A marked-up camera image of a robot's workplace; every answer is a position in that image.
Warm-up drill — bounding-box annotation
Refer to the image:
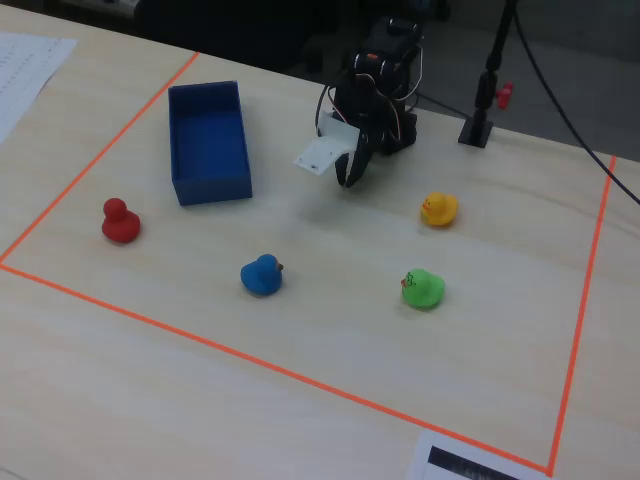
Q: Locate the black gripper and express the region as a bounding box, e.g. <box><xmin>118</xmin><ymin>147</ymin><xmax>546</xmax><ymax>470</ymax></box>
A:
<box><xmin>334</xmin><ymin>74</ymin><xmax>389</xmax><ymax>189</ymax></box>

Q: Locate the yellow rubber duck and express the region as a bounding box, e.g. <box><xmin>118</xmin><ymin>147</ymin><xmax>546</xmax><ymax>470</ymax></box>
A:
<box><xmin>419</xmin><ymin>191</ymin><xmax>459</xmax><ymax>229</ymax></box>

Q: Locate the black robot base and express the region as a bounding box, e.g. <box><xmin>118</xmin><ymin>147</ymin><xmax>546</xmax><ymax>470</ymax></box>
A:
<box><xmin>380</xmin><ymin>112</ymin><xmax>419</xmax><ymax>157</ymax></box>

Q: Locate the blue rectangular open box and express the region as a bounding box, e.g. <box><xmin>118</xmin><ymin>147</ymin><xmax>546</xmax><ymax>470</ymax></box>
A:
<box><xmin>167</xmin><ymin>79</ymin><xmax>254</xmax><ymax>207</ymax></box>

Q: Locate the blue rubber duck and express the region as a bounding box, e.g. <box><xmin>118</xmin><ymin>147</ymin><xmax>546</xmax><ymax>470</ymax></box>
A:
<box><xmin>240</xmin><ymin>253</ymin><xmax>285</xmax><ymax>297</ymax></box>

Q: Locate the green rubber duck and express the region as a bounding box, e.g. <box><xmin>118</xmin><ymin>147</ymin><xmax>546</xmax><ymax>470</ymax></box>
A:
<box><xmin>399</xmin><ymin>268</ymin><xmax>446</xmax><ymax>311</ymax></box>

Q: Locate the red rubber duck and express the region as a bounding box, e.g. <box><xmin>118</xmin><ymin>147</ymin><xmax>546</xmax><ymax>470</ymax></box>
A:
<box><xmin>101</xmin><ymin>197</ymin><xmax>142</xmax><ymax>245</ymax></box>

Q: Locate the orange tape strip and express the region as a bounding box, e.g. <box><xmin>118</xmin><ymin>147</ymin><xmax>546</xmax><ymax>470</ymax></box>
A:
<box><xmin>0</xmin><ymin>262</ymin><xmax>554</xmax><ymax>476</ymax></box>
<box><xmin>0</xmin><ymin>50</ymin><xmax>201</xmax><ymax>265</ymax></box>
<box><xmin>547</xmin><ymin>154</ymin><xmax>618</xmax><ymax>476</ymax></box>

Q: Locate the white paper with black bar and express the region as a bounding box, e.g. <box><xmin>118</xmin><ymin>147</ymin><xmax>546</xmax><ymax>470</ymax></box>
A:
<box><xmin>406</xmin><ymin>430</ymin><xmax>551</xmax><ymax>480</ymax></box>

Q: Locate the white printed paper sheet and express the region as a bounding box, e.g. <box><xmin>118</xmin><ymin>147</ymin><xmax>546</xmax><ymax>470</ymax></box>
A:
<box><xmin>0</xmin><ymin>31</ymin><xmax>79</xmax><ymax>145</ymax></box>

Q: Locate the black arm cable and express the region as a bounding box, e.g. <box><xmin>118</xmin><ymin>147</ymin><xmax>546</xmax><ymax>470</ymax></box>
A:
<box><xmin>314</xmin><ymin>83</ymin><xmax>351</xmax><ymax>137</ymax></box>

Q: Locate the long black stand cable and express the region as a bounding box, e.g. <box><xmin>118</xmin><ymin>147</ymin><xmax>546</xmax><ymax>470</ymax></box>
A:
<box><xmin>513</xmin><ymin>0</ymin><xmax>640</xmax><ymax>206</ymax></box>

